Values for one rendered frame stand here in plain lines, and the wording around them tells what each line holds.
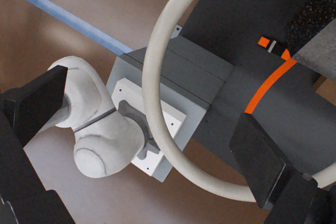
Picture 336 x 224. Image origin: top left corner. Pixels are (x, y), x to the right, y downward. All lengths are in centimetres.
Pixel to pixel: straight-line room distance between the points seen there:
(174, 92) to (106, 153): 34
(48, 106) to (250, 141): 13
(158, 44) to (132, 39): 148
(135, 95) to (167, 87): 12
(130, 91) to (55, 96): 80
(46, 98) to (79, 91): 60
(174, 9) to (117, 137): 51
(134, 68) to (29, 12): 158
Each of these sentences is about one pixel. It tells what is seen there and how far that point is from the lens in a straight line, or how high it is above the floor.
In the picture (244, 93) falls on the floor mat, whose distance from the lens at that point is 174.
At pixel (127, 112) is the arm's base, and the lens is 97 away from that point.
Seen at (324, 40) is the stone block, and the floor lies 70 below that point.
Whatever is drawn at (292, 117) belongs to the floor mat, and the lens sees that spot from 178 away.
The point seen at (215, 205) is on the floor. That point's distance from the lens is 222.
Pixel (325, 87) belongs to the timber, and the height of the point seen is 13.
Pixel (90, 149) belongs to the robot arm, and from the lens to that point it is 80.
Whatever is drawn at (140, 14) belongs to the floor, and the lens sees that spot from 186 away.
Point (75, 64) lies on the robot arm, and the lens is 84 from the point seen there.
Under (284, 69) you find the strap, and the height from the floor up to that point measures 2.
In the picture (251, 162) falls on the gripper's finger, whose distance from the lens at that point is 18.
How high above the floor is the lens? 167
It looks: 62 degrees down
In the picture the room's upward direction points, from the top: 132 degrees counter-clockwise
